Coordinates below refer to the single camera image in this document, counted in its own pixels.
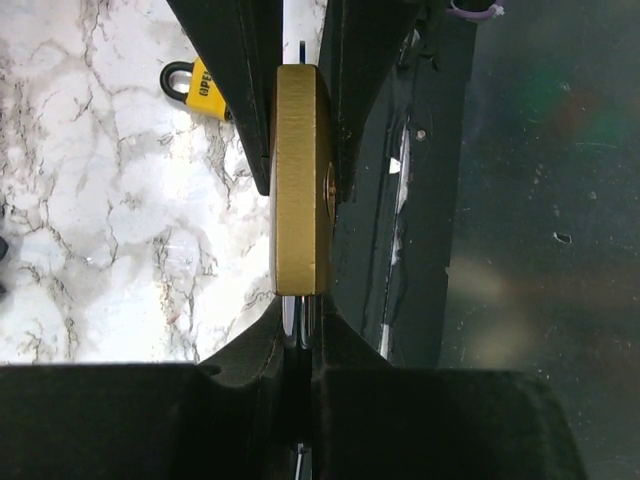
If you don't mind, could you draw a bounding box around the brass padlock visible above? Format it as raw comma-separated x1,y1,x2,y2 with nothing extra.
270,41,336,349

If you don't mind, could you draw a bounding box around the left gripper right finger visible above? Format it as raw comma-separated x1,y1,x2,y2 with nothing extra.
311,297,587,479

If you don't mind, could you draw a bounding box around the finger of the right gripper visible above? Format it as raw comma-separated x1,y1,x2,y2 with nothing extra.
169,0,283,196
319,1,445,202

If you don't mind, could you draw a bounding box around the yellow black padlock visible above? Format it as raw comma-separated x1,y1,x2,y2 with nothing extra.
159,57,232,122

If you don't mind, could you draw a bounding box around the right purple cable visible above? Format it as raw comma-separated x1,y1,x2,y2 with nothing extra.
447,0,506,22

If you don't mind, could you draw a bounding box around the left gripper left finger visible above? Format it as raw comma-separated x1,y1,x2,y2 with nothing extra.
1,301,287,479

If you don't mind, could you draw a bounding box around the black mounting rail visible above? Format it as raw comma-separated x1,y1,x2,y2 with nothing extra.
328,1,476,368

